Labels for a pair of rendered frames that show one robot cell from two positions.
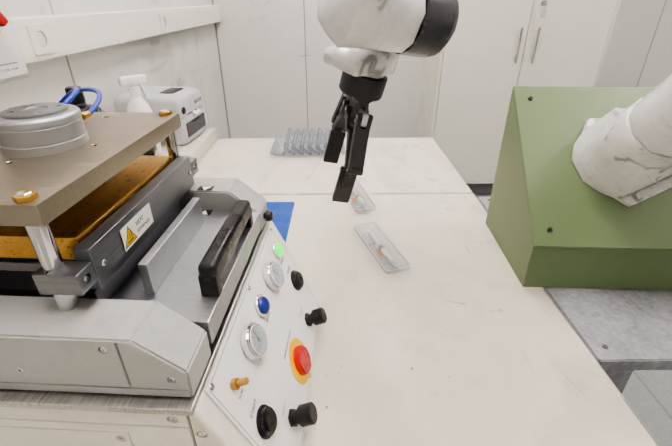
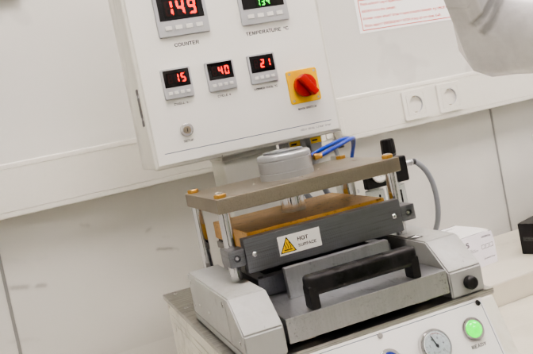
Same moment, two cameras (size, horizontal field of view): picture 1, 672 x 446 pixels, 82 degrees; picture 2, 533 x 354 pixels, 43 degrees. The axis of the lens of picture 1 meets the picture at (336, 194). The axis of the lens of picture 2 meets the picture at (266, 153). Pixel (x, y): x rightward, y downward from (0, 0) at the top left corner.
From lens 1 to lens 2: 0.59 m
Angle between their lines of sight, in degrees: 69
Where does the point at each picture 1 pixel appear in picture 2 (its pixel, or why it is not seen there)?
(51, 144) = (275, 173)
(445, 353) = not seen: outside the picture
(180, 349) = (251, 323)
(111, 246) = (266, 246)
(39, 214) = (217, 206)
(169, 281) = not seen: hidden behind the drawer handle
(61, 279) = (225, 254)
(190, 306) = (293, 309)
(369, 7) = (470, 34)
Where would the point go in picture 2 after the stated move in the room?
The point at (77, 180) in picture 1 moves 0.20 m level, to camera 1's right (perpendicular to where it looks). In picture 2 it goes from (252, 192) to (323, 198)
